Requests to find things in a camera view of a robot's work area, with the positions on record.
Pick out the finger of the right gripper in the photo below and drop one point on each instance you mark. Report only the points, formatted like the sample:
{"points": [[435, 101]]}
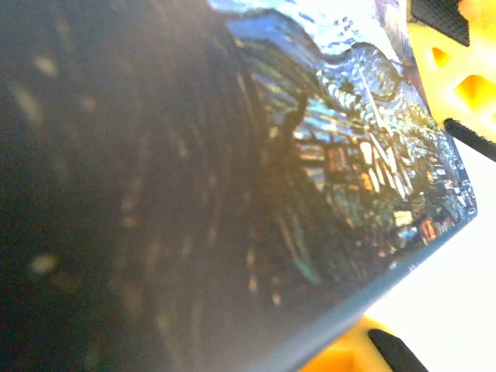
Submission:
{"points": [[443, 87], [348, 356]]}

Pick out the starry night tin box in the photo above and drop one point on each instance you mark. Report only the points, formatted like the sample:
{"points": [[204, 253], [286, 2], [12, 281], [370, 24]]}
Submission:
{"points": [[193, 193]]}

